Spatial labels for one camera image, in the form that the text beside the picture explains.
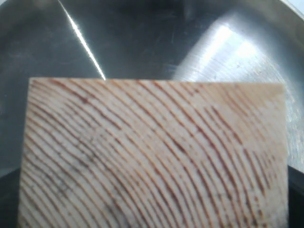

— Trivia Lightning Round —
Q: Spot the light wooden cube block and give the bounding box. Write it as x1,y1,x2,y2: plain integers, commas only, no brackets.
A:
17,78,288,228

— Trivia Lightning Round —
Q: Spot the round stainless steel plate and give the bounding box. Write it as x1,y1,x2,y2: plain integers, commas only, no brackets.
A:
0,0,304,228

